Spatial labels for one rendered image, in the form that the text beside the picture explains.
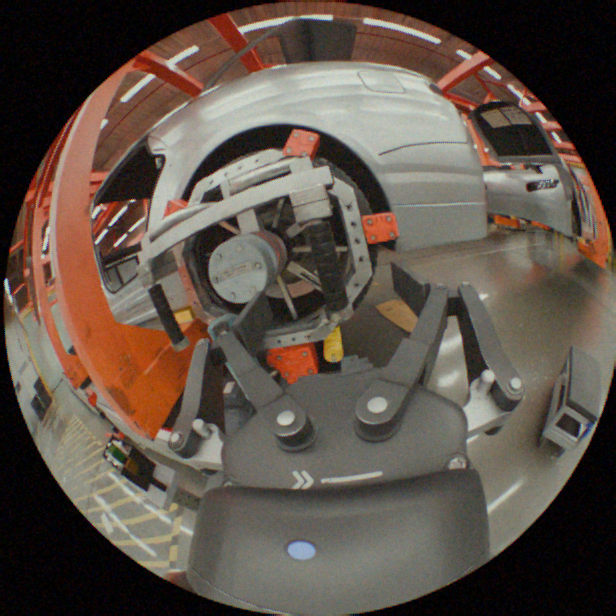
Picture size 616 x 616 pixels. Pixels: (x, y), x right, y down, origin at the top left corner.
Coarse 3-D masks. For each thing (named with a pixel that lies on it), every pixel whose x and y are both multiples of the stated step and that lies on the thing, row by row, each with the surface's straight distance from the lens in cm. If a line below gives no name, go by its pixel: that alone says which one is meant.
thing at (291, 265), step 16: (336, 208) 59; (224, 224) 67; (272, 224) 62; (304, 224) 61; (208, 240) 75; (224, 240) 88; (288, 240) 62; (208, 256) 72; (288, 256) 66; (208, 272) 74; (304, 272) 63; (208, 288) 72; (320, 288) 64; (224, 304) 72; (240, 304) 77; (272, 304) 83; (288, 304) 67; (304, 304) 76; (320, 304) 67; (272, 320) 71; (288, 320) 69; (304, 320) 66
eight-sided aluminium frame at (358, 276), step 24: (240, 168) 58; (192, 192) 62; (216, 192) 64; (336, 192) 50; (192, 240) 67; (360, 240) 51; (192, 264) 68; (360, 264) 52; (192, 288) 65; (360, 288) 54; (216, 312) 69; (264, 336) 63; (288, 336) 60; (312, 336) 59
